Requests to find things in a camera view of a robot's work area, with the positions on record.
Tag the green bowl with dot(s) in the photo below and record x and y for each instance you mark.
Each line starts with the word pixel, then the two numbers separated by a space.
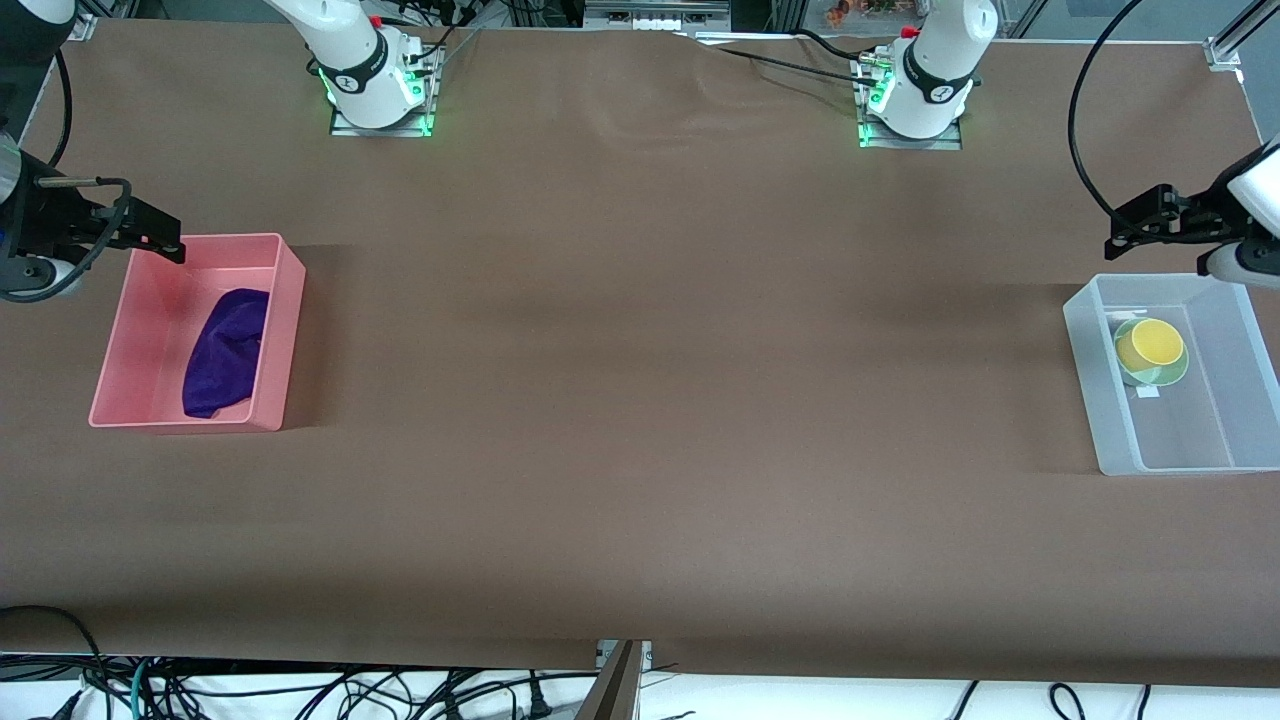
pixel 1172 377

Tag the white metal bracket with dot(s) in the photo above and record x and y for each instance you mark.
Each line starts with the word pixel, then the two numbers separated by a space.
pixel 603 652

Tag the aluminium frame profile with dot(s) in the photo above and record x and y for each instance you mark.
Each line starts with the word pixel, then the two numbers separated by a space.
pixel 1240 35

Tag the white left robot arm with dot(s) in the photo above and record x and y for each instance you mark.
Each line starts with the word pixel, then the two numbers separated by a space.
pixel 930 70

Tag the purple cloth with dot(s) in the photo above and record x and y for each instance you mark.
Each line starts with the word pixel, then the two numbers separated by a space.
pixel 225 350

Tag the white power strip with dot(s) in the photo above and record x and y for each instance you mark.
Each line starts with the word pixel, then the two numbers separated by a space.
pixel 655 15

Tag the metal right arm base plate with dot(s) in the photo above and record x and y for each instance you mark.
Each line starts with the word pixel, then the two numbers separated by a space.
pixel 345 126

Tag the yellow cup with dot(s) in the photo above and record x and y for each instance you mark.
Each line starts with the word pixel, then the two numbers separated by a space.
pixel 1150 342

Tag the pink plastic bin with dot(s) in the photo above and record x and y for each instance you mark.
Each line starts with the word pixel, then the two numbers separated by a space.
pixel 150 330

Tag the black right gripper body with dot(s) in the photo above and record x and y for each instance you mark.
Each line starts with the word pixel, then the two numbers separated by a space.
pixel 48 222

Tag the brown wooden post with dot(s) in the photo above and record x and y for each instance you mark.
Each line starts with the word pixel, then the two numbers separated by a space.
pixel 615 690

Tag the clear plastic bin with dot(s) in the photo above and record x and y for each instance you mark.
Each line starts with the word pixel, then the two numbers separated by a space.
pixel 1215 410

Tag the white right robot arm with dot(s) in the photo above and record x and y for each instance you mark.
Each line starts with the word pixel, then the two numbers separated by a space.
pixel 360 60

